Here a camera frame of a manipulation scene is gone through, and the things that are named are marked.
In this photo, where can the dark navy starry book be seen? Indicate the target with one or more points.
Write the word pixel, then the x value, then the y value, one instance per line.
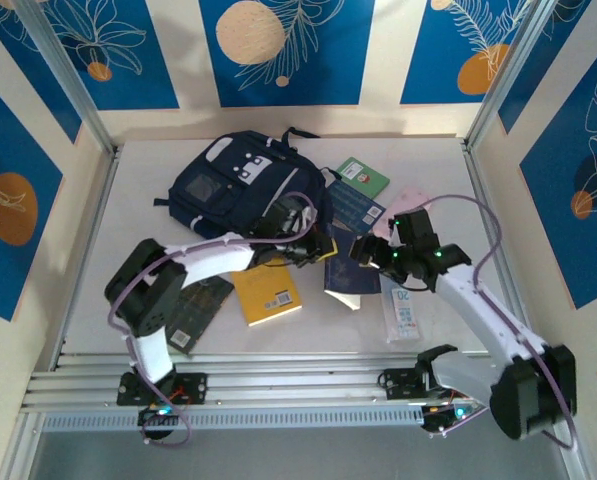
pixel 348 275

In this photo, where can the blue book with white text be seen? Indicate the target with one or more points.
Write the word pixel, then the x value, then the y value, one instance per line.
pixel 353 202

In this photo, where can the yellow book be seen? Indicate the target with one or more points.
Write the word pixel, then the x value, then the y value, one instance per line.
pixel 268 295

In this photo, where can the white blue pen pack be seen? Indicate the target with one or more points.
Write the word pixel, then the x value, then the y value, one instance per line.
pixel 403 315

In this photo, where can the pink pencil case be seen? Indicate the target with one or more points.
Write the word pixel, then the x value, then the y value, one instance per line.
pixel 408 197

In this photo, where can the green book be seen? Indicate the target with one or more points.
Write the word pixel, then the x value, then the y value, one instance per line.
pixel 365 177

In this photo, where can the navy blue backpack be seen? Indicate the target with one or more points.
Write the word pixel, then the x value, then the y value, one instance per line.
pixel 238 175

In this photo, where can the black book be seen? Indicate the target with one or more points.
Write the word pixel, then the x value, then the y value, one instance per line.
pixel 198 310

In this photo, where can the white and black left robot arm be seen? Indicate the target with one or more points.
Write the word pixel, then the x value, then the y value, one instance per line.
pixel 213 262

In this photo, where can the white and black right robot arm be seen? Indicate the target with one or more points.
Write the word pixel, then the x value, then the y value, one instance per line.
pixel 483 310

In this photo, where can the grey front panel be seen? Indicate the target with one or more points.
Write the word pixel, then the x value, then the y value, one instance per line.
pixel 298 455

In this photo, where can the aluminium right side rail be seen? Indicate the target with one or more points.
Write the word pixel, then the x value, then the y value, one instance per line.
pixel 484 200

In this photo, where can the aluminium rail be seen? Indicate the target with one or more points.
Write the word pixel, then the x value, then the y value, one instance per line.
pixel 107 175
pixel 484 200

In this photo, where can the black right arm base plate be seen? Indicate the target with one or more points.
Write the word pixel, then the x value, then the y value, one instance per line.
pixel 395 387

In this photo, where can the aluminium front frame rails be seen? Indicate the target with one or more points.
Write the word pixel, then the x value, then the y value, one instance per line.
pixel 288 380

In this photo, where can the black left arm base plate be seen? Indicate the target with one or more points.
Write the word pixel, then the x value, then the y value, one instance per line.
pixel 193 387

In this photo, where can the aluminium left side rail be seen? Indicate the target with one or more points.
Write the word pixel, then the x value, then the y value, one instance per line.
pixel 107 175

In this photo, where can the aluminium right frame post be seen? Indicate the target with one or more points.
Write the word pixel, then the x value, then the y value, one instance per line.
pixel 510 75

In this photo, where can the aluminium frame post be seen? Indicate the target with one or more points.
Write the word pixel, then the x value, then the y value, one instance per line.
pixel 70 75
pixel 510 75

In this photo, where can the aluminium left frame post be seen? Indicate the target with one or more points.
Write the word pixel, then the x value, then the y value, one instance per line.
pixel 70 75

